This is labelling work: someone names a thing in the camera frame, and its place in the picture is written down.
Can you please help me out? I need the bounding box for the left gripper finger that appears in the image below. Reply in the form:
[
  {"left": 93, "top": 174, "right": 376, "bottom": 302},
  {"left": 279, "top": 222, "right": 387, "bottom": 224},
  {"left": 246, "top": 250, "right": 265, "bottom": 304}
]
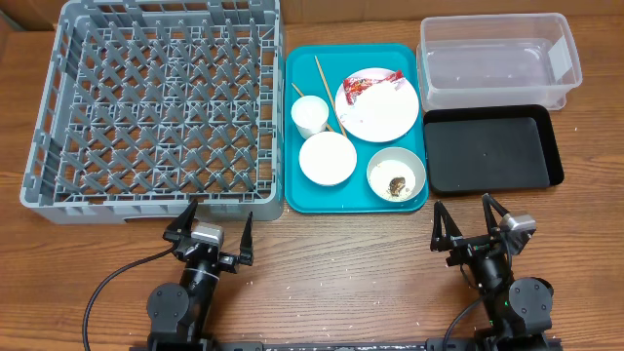
[
  {"left": 163, "top": 200, "right": 198, "bottom": 243},
  {"left": 239, "top": 213, "right": 254, "bottom": 266}
]

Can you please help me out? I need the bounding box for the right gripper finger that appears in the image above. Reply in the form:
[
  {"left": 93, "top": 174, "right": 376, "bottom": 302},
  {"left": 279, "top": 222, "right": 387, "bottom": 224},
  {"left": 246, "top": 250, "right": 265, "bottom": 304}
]
[
  {"left": 482, "top": 193, "right": 509, "bottom": 233},
  {"left": 430, "top": 201, "right": 463, "bottom": 252}
]

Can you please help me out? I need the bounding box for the brown food scrap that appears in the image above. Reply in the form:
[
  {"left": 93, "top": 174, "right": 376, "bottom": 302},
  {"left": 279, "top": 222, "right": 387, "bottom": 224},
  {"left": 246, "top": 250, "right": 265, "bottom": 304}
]
[{"left": 389, "top": 176, "right": 406, "bottom": 197}]

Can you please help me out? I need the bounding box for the grey bowl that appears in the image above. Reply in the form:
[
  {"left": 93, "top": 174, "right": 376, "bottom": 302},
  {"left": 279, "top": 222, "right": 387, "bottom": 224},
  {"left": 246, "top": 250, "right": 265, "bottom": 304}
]
[{"left": 367, "top": 147, "right": 426, "bottom": 203}]

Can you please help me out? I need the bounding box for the pink bowl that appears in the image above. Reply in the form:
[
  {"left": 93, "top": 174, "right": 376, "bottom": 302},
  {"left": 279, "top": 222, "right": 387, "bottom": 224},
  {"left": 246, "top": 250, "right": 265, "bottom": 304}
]
[{"left": 298, "top": 132, "right": 357, "bottom": 186}]

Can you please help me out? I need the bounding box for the white paper cup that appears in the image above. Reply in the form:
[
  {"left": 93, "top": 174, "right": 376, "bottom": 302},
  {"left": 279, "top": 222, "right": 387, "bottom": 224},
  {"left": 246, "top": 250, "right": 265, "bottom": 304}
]
[{"left": 291, "top": 96, "right": 330, "bottom": 139}]

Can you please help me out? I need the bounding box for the red snack wrapper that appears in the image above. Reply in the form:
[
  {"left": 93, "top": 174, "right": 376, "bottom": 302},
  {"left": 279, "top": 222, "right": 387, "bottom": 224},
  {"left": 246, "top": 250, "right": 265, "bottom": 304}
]
[{"left": 342, "top": 70, "right": 405, "bottom": 105}]

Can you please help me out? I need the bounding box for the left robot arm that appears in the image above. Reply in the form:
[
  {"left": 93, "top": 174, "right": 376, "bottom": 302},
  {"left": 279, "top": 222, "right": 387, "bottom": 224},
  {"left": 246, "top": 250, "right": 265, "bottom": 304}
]
[{"left": 146, "top": 202, "right": 254, "bottom": 350}]

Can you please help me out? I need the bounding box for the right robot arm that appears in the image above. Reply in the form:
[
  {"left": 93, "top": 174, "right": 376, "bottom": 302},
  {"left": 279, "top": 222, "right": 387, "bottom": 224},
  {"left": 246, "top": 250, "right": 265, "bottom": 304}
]
[{"left": 426, "top": 193, "right": 562, "bottom": 350}]

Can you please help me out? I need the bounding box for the black rectangular tray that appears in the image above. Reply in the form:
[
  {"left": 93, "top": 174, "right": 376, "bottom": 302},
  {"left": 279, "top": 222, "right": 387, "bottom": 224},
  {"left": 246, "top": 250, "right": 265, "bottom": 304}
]
[{"left": 423, "top": 104, "right": 565, "bottom": 195}]

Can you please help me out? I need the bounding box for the grey plastic dish rack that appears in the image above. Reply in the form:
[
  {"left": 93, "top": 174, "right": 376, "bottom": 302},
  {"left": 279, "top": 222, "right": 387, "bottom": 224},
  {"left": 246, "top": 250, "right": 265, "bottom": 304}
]
[{"left": 19, "top": 0, "right": 285, "bottom": 224}]

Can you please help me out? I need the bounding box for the large pink plate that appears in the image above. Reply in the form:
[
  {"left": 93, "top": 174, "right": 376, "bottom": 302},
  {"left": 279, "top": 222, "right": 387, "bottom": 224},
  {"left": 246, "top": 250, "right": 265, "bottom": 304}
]
[{"left": 334, "top": 67, "right": 420, "bottom": 143}]

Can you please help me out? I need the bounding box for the teal plastic serving tray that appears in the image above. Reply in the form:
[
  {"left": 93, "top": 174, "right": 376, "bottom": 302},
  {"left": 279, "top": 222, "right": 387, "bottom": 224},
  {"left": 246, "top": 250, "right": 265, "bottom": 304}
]
[{"left": 283, "top": 44, "right": 429, "bottom": 214}]

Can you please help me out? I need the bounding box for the clear plastic storage bin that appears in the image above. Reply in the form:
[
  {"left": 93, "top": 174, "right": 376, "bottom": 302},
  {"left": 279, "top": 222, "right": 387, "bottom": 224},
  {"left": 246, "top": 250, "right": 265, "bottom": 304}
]
[{"left": 416, "top": 13, "right": 583, "bottom": 111}]

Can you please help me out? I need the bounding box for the short-looking wooden chopstick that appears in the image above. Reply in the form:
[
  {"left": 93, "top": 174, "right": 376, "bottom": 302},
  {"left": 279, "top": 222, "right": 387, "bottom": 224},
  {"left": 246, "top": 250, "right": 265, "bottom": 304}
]
[{"left": 292, "top": 83, "right": 334, "bottom": 132}]

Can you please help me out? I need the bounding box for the long wooden chopstick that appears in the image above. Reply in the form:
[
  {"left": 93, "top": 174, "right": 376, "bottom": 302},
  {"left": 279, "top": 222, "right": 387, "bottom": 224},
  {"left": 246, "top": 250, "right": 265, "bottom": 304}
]
[{"left": 314, "top": 56, "right": 348, "bottom": 137}]

